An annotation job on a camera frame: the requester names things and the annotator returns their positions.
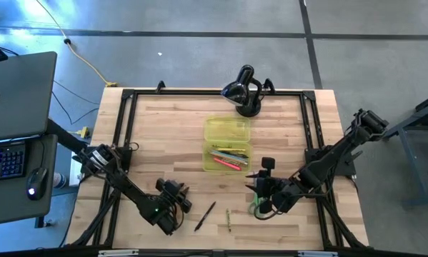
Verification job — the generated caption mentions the black desk lamp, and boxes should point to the black desk lamp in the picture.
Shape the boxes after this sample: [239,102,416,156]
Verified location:
[220,64,264,118]

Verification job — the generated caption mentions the blue pencil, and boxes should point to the blue pencil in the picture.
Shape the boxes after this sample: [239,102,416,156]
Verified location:
[213,153,249,166]

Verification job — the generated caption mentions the backlit keyboard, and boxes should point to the backlit keyboard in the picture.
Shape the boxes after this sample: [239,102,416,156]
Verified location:
[0,142,27,183]

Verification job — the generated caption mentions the red marker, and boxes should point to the red marker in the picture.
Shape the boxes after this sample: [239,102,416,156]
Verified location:
[213,157,243,171]

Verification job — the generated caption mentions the black computer mouse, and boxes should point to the black computer mouse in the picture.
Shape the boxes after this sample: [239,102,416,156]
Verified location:
[26,167,49,201]

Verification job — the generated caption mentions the black pen white print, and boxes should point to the black pen white print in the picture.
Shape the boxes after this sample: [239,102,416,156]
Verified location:
[194,201,217,233]

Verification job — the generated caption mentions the green handled scissors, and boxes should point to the green handled scissors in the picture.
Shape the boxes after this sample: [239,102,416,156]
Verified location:
[248,191,269,217]

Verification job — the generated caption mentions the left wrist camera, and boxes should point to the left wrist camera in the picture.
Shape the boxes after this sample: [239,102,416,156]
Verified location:
[155,178,171,193]

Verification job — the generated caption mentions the yellow power plug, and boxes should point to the yellow power plug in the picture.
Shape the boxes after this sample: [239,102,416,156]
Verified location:
[70,126,91,139]

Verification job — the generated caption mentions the black table frame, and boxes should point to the black table frame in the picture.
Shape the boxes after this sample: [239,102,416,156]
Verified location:
[65,80,370,251]

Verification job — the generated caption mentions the teal pencil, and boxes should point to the teal pencil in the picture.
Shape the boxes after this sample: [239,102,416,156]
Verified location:
[209,149,249,163]

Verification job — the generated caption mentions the dark side desk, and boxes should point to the dark side desk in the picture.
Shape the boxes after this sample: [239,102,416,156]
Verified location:
[0,133,59,228]

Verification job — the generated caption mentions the yellow translucent supply box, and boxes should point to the yellow translucent supply box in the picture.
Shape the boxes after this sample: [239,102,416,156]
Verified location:
[202,116,253,175]

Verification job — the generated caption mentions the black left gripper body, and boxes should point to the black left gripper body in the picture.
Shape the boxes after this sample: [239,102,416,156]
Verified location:
[161,181,184,215]

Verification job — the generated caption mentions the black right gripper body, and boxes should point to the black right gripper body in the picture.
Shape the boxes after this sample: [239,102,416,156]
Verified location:
[256,177,293,213]

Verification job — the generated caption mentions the grey laptop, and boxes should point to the grey laptop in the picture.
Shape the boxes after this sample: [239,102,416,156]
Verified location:
[0,51,58,143]

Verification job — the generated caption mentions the white bottle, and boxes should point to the white bottle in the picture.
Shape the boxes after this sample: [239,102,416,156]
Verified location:
[52,172,68,189]

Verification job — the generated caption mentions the yellow floor cable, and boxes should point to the yellow floor cable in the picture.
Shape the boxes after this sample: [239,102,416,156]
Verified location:
[34,0,119,89]

